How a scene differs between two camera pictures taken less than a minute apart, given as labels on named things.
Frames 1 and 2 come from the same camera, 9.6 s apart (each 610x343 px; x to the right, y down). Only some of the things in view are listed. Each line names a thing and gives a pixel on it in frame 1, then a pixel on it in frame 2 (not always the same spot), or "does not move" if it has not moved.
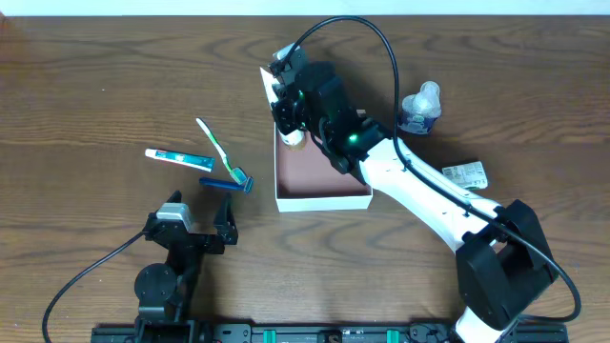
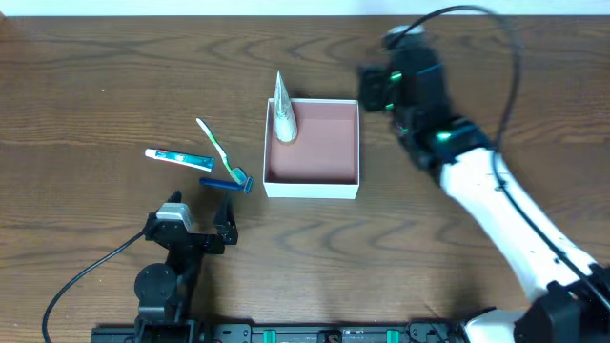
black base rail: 179,331 does not move
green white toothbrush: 238,174 does not move
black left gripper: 201,238 does not move
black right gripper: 287,110 -> 374,88
